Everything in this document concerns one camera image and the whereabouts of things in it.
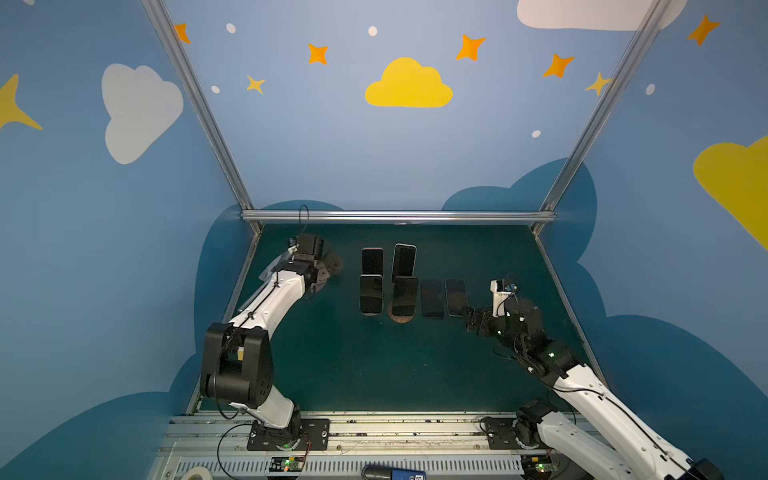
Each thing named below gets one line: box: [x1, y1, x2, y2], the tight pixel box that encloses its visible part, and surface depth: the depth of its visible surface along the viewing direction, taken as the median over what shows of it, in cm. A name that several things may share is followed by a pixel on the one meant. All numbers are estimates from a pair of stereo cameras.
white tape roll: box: [180, 466, 211, 480], surface depth 70 cm
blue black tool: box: [361, 465, 427, 480], surface depth 67 cm
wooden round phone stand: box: [388, 302, 416, 323], surface depth 98 cm
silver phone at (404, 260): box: [392, 243, 417, 283], surface depth 97 cm
